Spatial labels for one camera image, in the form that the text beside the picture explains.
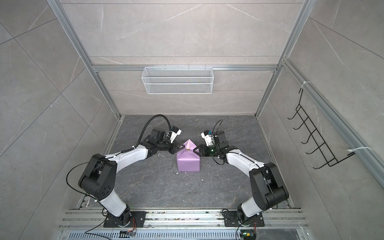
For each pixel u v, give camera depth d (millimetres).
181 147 855
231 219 729
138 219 734
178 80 1004
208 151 779
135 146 605
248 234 700
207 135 807
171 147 780
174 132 791
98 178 461
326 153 622
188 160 823
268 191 439
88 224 732
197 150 837
